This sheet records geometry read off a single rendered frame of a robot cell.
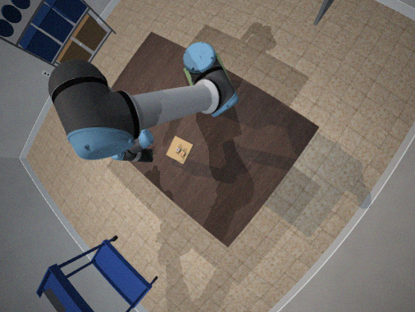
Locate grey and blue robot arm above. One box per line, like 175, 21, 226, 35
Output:
48, 42, 239, 161

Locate tan flat mat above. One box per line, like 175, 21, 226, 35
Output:
166, 136, 193, 164

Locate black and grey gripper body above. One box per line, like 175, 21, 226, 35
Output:
132, 149, 153, 162

